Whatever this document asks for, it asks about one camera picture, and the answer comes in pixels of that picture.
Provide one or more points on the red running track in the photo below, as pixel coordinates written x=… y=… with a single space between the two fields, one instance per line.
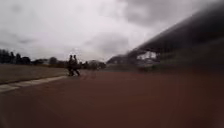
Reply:
x=126 y=100

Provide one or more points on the group of people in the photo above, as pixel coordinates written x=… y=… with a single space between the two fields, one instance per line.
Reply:
x=73 y=65

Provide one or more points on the row of trees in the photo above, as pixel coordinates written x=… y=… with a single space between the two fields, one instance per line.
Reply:
x=50 y=61

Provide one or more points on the pale concrete kerb strip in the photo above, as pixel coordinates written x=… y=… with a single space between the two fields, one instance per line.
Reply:
x=30 y=82

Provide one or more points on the dry grass field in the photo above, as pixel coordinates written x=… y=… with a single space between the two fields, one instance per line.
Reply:
x=26 y=72

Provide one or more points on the dark grandstand building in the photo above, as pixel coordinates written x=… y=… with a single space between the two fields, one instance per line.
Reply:
x=196 y=40

